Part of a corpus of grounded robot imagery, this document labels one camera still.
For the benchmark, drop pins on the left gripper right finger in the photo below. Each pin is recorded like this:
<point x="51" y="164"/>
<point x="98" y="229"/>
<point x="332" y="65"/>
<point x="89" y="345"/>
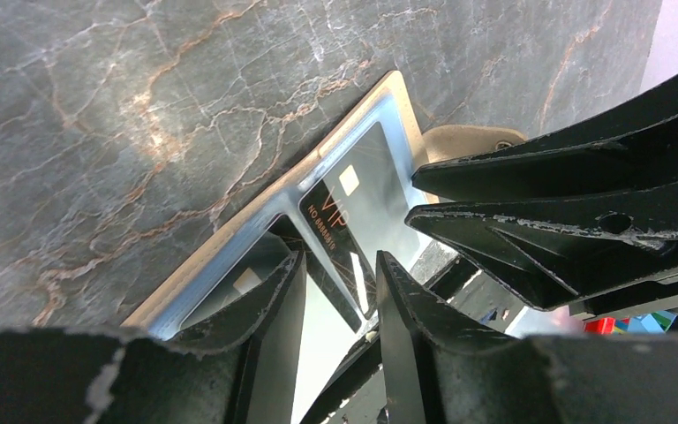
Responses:
<point x="440" y="366"/>

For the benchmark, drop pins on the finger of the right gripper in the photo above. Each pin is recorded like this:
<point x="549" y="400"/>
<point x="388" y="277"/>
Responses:
<point x="556" y="252"/>
<point x="633" y="145"/>

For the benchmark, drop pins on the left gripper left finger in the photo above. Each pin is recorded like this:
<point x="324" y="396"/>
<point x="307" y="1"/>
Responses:
<point x="263" y="329"/>

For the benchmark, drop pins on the black vip card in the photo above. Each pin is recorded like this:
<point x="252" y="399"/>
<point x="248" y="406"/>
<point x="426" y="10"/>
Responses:
<point x="358" y="209"/>
<point x="281" y="239"/>

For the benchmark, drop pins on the colourful toy blocks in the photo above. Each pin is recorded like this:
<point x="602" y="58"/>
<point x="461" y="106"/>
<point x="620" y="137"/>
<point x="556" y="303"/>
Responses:
<point x="654" y="323"/>

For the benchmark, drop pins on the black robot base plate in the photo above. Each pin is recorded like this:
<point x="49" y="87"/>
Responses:
<point x="349" y="380"/>

